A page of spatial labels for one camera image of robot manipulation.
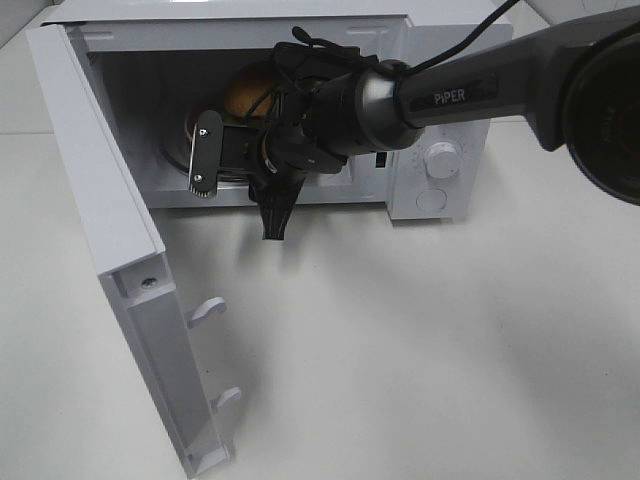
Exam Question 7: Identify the white timer knob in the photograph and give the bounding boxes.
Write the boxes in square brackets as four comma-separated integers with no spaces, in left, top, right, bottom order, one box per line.
[424,141,461,179]

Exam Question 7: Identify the white microwave door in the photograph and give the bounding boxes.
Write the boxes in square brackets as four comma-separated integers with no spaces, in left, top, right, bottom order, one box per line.
[27,24,231,479]

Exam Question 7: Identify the white microwave oven body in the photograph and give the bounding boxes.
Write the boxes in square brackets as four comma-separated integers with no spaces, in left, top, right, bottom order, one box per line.
[39,0,515,224]

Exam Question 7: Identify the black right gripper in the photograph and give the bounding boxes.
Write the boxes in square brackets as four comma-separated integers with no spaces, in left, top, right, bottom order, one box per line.
[247,94,345,241]

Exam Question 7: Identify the burger with lettuce and cheese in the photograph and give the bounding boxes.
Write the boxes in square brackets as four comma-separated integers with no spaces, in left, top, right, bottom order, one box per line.
[224,62,277,127]

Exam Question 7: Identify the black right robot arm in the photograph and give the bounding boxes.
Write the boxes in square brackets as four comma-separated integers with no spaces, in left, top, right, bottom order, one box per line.
[218,7,639,240]

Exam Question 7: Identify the round white door button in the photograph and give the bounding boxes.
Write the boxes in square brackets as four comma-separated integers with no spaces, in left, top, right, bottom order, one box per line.
[416,188,447,212]

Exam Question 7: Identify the pink round plate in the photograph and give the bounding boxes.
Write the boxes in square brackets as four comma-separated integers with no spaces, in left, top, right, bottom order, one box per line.
[184,107,201,144]

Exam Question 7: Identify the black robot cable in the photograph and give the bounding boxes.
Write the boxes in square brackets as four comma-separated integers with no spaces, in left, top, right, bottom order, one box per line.
[244,0,516,131]

